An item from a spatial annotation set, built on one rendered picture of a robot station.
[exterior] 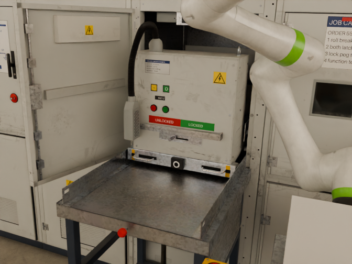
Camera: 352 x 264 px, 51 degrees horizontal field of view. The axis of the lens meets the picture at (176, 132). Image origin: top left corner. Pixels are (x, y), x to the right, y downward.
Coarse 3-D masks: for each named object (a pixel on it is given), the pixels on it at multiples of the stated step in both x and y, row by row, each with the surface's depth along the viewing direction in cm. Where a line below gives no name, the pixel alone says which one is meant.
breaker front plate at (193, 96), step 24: (144, 72) 168; (192, 72) 160; (144, 96) 172; (168, 96) 167; (192, 96) 163; (216, 96) 158; (144, 120) 175; (192, 120) 166; (216, 120) 161; (144, 144) 179; (168, 144) 174; (192, 144) 168; (216, 144) 164
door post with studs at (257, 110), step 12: (264, 12) 159; (252, 84) 170; (252, 96) 171; (252, 108) 173; (264, 108) 170; (252, 120) 174; (252, 132) 176; (252, 144) 177; (252, 156) 179; (252, 168) 180; (252, 180) 182; (252, 192) 184; (252, 204) 185; (252, 216) 187; (252, 228) 189
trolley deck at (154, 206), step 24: (144, 168) 178; (168, 168) 178; (96, 192) 152; (120, 192) 153; (144, 192) 153; (168, 192) 154; (192, 192) 154; (216, 192) 155; (240, 192) 161; (72, 216) 141; (96, 216) 136; (120, 216) 134; (144, 216) 135; (168, 216) 135; (192, 216) 136; (168, 240) 126; (192, 240) 123; (216, 240) 129
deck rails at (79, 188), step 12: (120, 156) 177; (96, 168) 159; (108, 168) 168; (120, 168) 176; (240, 168) 171; (84, 180) 152; (96, 180) 160; (228, 180) 150; (72, 192) 145; (84, 192) 151; (228, 192) 153; (72, 204) 141; (216, 204) 136; (204, 216) 122; (216, 216) 136; (204, 228) 124
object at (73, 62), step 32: (32, 32) 142; (64, 32) 153; (96, 32) 166; (128, 32) 185; (32, 64) 145; (64, 64) 159; (96, 64) 173; (32, 96) 147; (64, 96) 160; (96, 96) 177; (32, 128) 150; (64, 128) 166; (96, 128) 181; (32, 160) 153; (64, 160) 170; (96, 160) 182
